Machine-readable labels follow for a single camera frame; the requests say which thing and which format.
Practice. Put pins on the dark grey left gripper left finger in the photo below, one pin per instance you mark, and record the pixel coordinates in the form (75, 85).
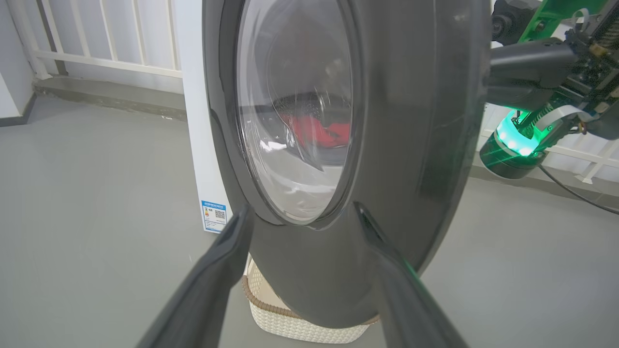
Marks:
(213, 285)

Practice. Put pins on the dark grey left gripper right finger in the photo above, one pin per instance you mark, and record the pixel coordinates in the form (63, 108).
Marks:
(401, 295)

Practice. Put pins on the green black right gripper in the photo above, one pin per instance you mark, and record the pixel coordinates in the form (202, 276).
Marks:
(595, 72)

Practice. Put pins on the dark round glass washer door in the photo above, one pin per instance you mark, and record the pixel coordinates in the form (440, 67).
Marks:
(411, 145)

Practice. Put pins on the red garment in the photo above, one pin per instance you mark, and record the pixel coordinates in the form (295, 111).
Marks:
(309, 133)
(341, 131)

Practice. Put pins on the cream perforated basket brown rim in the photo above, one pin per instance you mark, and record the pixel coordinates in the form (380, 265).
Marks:
(280, 324)

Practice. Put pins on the white front-load washing machine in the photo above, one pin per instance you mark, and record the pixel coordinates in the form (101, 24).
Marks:
(193, 121)

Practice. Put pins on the blue white energy label sticker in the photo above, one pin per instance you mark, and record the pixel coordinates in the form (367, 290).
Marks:
(214, 216)

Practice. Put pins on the grey concrete curb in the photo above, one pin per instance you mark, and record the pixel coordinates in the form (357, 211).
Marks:
(106, 94)

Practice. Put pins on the white metal railing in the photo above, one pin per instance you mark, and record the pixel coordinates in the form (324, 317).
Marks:
(96, 60)

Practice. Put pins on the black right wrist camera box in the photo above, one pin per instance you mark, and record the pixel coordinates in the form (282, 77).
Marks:
(508, 21)

